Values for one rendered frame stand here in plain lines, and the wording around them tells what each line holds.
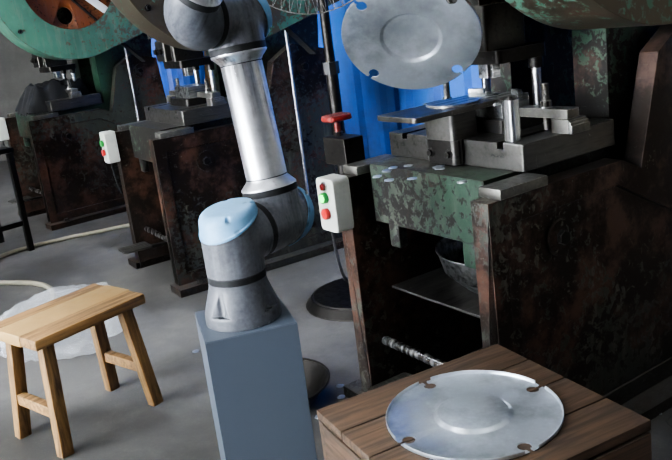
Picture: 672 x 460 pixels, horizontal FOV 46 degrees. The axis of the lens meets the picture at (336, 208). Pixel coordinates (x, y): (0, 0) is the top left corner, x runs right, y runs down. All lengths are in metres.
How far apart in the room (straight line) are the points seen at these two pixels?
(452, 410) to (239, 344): 0.43
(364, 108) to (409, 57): 2.55
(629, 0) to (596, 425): 0.72
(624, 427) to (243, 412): 0.70
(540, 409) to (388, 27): 0.81
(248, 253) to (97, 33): 3.23
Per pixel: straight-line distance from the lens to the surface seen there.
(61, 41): 4.57
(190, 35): 1.51
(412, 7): 1.63
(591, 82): 1.96
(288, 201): 1.60
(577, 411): 1.38
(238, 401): 1.58
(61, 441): 2.22
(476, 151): 1.78
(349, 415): 1.40
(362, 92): 4.25
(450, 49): 1.70
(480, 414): 1.35
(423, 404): 1.41
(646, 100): 1.95
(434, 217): 1.79
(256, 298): 1.54
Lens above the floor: 1.03
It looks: 14 degrees down
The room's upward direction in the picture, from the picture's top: 7 degrees counter-clockwise
